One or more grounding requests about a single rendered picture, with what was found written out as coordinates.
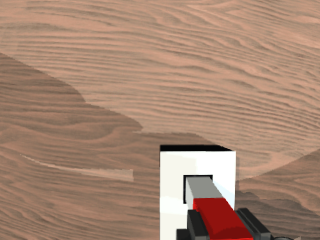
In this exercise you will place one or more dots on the red and grey square pin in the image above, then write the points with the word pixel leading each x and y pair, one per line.
pixel 220 219

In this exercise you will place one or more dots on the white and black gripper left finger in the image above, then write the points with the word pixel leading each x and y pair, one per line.
pixel 196 229

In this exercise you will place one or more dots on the white block with square hole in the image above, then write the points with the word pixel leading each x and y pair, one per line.
pixel 180 161

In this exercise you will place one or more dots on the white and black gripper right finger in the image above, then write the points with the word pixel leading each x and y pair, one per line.
pixel 255 227

